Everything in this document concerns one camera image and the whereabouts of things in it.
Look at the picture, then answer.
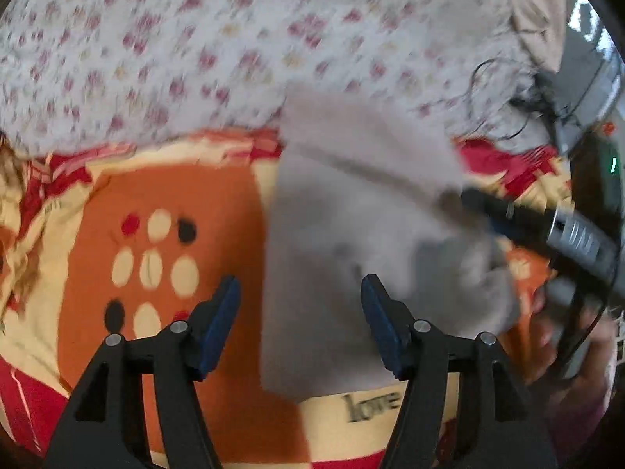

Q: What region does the floral white bed sheet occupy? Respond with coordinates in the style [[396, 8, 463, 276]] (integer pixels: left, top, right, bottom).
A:
[[1, 0, 535, 155]]

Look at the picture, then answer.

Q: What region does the beige grey jacket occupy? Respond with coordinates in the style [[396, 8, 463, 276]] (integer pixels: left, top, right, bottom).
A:
[[261, 84, 519, 402]]

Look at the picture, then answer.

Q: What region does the black cable on bed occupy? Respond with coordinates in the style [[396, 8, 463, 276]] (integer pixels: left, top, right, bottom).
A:
[[463, 55, 544, 140]]

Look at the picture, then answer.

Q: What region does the orange red yellow blanket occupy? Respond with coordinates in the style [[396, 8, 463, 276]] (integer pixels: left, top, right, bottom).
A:
[[0, 126, 583, 469]]

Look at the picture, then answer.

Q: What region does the person's right hand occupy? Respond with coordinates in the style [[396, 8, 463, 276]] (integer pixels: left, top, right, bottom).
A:
[[523, 291, 616, 463]]

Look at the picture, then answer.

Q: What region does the beige curtain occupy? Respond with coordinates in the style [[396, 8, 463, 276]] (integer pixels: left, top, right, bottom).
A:
[[509, 0, 573, 73]]

